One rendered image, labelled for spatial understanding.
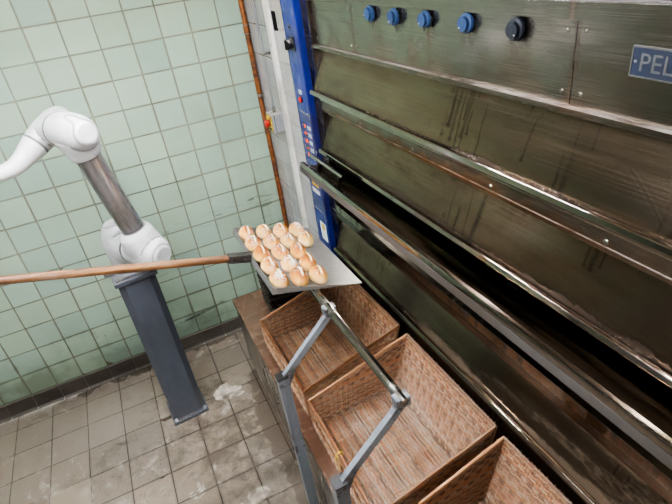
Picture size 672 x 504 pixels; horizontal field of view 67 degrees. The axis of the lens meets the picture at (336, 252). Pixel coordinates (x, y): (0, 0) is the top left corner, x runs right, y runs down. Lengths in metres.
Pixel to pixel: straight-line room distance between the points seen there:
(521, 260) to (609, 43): 0.55
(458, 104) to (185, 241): 2.23
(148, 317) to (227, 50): 1.50
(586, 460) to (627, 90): 0.95
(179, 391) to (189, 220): 1.01
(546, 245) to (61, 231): 2.59
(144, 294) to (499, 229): 1.82
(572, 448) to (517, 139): 0.84
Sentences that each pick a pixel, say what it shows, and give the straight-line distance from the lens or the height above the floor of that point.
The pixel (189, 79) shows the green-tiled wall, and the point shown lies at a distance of 3.02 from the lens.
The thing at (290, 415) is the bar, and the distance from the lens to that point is 2.00.
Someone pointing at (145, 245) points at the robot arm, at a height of 1.22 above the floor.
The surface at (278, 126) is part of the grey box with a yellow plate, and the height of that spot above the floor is 1.44.
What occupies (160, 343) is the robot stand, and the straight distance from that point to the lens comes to 2.85.
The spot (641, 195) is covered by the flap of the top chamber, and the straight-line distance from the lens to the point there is 1.08.
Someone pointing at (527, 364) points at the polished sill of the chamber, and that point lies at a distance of 1.55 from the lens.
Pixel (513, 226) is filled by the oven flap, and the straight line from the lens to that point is 1.38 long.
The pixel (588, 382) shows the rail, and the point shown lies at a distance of 1.16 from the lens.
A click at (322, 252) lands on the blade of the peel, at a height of 1.14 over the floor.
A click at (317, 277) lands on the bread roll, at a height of 1.20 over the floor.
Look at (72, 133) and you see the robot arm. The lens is 2.13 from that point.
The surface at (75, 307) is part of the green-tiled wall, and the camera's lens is 3.43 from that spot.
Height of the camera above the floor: 2.24
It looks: 31 degrees down
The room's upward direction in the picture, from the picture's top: 9 degrees counter-clockwise
